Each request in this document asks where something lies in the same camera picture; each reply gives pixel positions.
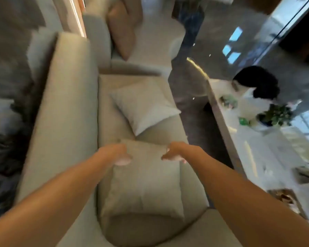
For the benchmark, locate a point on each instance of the person's right hand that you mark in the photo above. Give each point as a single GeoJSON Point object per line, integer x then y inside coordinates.
{"type": "Point", "coordinates": [177, 150]}

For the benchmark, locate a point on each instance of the person's left hand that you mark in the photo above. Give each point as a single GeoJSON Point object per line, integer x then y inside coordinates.
{"type": "Point", "coordinates": [115, 153]}

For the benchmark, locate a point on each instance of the person's left fingers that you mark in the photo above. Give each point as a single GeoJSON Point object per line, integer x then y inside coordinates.
{"type": "Point", "coordinates": [123, 160]}

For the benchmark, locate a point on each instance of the person's right fingers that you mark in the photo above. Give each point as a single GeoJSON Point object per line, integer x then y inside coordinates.
{"type": "Point", "coordinates": [171, 156]}

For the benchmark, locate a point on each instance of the beige square cushion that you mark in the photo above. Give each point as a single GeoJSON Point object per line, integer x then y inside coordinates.
{"type": "Point", "coordinates": [144, 182]}

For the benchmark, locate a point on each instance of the person's right forearm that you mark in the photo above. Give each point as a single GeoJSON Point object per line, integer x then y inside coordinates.
{"type": "Point", "coordinates": [242, 203]}

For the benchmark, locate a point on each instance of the person's left forearm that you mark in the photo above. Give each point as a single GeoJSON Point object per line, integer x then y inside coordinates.
{"type": "Point", "coordinates": [49, 200]}

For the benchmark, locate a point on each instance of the light grey square cushion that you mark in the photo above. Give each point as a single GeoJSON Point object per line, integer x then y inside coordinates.
{"type": "Point", "coordinates": [144, 105]}

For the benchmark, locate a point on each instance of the beige fabric sofa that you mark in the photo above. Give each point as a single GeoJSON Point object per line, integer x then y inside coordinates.
{"type": "Point", "coordinates": [67, 120]}

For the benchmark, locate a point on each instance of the small succulent arrangement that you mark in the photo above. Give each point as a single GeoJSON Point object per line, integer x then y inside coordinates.
{"type": "Point", "coordinates": [228, 101]}

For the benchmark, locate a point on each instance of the small green object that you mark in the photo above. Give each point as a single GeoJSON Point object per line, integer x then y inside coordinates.
{"type": "Point", "coordinates": [244, 121]}

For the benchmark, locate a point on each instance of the white coffee table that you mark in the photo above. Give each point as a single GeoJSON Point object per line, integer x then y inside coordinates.
{"type": "Point", "coordinates": [262, 156]}

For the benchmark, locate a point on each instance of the green potted plant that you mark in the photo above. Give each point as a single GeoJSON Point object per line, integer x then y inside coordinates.
{"type": "Point", "coordinates": [276, 114]}

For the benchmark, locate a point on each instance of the black rounded object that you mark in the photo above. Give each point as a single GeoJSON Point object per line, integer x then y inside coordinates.
{"type": "Point", "coordinates": [260, 81]}

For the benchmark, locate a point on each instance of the brown decorative tray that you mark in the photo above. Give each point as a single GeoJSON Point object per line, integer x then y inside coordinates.
{"type": "Point", "coordinates": [285, 200]}

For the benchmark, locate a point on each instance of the brown cushion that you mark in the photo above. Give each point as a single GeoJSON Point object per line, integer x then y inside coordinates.
{"type": "Point", "coordinates": [122, 28]}

